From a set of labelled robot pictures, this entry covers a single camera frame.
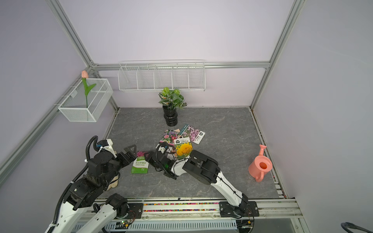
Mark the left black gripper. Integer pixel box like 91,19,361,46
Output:
102,144,138,187

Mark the green seed packet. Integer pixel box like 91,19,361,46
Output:
131,156,149,174

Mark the yellow marigold seed packet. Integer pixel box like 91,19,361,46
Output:
174,137,193,160

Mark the pink zinnia seed packet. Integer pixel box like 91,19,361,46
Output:
156,129,182,151

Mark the purple flower seed packet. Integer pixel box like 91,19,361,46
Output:
179,124,206,145

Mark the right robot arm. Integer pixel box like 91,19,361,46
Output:
144,142,249,218

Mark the beige work glove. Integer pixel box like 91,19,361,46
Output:
107,173,120,191

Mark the black vase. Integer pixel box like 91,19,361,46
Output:
163,106,178,126

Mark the green artificial plant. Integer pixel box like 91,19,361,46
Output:
158,87,187,110

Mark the white mesh basket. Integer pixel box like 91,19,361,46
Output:
58,78,113,122

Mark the white vent grille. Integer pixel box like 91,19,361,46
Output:
72,219,238,233

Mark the pink artificial tulip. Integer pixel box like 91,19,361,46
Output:
81,70,96,108

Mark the pink watering can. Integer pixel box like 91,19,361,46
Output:
248,144,273,183

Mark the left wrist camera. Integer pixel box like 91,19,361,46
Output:
96,139,117,158

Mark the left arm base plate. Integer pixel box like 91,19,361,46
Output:
116,203,144,220

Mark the white wire wall shelf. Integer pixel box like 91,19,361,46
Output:
118,60,206,92

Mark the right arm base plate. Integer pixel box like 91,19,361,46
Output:
219,201,259,218

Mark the aluminium front rail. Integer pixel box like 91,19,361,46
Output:
58,198,304,223

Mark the black cable corner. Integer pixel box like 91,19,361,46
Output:
341,222,373,233

